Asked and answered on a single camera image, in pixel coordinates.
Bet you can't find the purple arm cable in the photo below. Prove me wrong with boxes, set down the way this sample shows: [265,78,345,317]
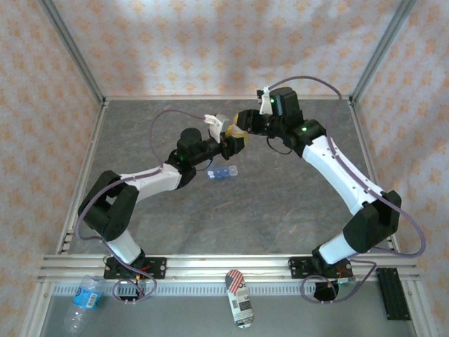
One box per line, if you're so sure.
[268,75,427,261]
[75,109,211,244]

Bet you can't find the aluminium table edge rail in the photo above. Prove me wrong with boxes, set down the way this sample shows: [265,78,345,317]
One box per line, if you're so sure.
[347,100,401,254]
[54,100,109,256]
[103,94,354,103]

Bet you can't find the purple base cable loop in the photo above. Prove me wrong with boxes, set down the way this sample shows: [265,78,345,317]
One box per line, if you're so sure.
[112,272,158,305]
[300,255,374,305]

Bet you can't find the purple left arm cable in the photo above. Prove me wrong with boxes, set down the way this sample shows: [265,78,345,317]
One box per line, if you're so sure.
[75,109,211,244]

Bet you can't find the blue weekly pill organizer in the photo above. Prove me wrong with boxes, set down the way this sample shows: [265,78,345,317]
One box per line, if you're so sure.
[206,163,240,180]

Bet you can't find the black ribbed plate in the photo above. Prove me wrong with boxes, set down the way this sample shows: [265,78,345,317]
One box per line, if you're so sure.
[375,267,412,321]

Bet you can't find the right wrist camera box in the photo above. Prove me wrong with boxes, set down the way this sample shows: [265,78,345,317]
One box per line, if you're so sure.
[255,85,274,116]

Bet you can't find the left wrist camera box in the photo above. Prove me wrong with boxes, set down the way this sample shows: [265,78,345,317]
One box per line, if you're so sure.
[204,112,229,144]

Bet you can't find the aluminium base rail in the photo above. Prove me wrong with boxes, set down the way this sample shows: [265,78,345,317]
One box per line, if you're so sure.
[34,253,422,282]

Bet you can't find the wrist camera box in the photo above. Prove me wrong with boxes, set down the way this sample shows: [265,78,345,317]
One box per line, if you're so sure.
[204,112,229,144]
[255,85,274,116]

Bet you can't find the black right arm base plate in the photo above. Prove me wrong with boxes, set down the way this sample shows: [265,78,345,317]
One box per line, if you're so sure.
[288,256,352,280]

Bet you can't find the clear plastic water bottle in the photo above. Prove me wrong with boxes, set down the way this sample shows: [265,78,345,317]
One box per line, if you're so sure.
[62,275,105,334]

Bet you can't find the aluminium frame post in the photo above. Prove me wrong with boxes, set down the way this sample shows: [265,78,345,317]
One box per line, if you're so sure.
[36,0,107,106]
[349,0,418,105]

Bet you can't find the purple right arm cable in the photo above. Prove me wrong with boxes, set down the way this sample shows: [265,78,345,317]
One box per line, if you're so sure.
[268,75,427,261]

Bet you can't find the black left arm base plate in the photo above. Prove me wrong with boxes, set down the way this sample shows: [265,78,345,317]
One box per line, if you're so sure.
[104,257,167,280]

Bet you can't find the grey slotted cable duct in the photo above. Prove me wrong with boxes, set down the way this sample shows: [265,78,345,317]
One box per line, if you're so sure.
[52,283,316,296]

